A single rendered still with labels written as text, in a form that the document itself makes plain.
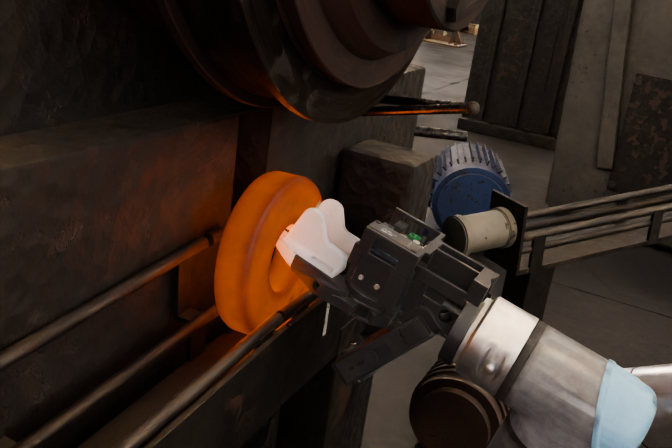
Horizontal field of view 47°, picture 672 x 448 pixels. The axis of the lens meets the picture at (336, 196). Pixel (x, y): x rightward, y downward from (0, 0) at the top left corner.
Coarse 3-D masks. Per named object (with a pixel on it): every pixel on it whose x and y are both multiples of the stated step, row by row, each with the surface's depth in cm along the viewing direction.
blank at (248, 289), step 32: (256, 192) 68; (288, 192) 70; (256, 224) 66; (288, 224) 71; (224, 256) 66; (256, 256) 67; (224, 288) 67; (256, 288) 68; (288, 288) 75; (224, 320) 70; (256, 320) 69; (288, 320) 76
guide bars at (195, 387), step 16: (288, 304) 70; (304, 304) 72; (272, 320) 67; (256, 336) 65; (240, 352) 63; (208, 368) 60; (224, 368) 61; (192, 384) 58; (208, 384) 59; (176, 400) 56; (192, 400) 57; (160, 416) 54; (176, 416) 57; (144, 432) 53
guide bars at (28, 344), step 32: (192, 256) 68; (128, 288) 61; (64, 320) 55; (192, 320) 68; (0, 352) 51; (32, 352) 53; (160, 352) 63; (192, 352) 69; (0, 384) 51; (0, 416) 52; (64, 416) 55
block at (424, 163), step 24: (360, 144) 95; (384, 144) 96; (360, 168) 92; (384, 168) 91; (408, 168) 90; (432, 168) 95; (360, 192) 93; (384, 192) 92; (408, 192) 91; (360, 216) 94; (384, 216) 92
